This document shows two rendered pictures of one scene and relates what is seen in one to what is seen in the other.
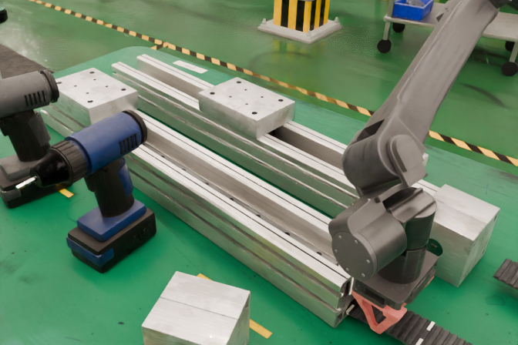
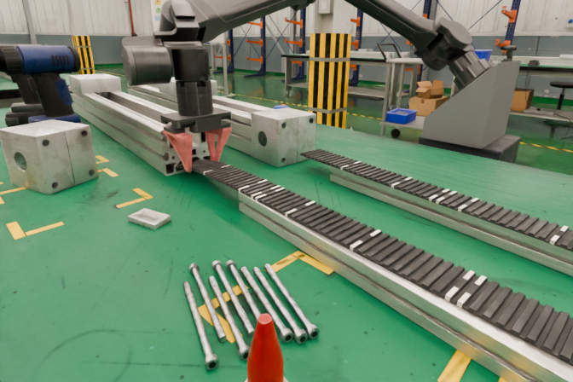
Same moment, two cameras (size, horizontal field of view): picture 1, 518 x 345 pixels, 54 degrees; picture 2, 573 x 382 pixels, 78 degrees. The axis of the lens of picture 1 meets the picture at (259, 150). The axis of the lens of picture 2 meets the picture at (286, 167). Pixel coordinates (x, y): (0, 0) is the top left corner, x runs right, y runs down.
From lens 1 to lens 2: 0.54 m
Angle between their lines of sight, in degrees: 15
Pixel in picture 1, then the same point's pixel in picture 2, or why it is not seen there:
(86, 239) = not seen: hidden behind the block
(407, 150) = (181, 6)
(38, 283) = not seen: outside the picture
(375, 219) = (149, 45)
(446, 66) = not seen: outside the picture
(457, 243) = (271, 127)
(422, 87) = not seen: outside the picture
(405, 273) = (188, 106)
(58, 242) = not seen: hidden behind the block
